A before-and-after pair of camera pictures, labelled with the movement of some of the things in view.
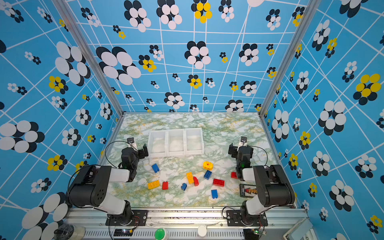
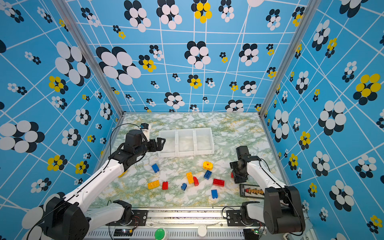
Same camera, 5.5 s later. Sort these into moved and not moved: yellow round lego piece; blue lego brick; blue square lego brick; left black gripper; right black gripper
Moved: left black gripper; right black gripper
Not moved: yellow round lego piece; blue square lego brick; blue lego brick
